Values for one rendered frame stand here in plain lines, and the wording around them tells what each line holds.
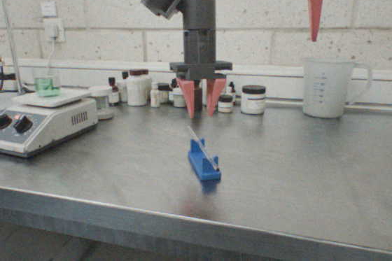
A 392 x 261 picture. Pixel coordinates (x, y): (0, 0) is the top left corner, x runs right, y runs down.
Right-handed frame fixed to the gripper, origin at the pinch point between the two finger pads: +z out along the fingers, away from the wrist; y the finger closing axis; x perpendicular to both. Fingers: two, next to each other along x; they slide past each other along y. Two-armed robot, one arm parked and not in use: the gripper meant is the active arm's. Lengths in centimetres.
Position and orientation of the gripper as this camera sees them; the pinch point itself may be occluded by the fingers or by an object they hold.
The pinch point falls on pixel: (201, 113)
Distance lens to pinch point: 53.5
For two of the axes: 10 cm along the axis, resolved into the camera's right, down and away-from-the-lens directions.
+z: 0.2, 9.6, 2.6
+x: 2.2, 2.5, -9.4
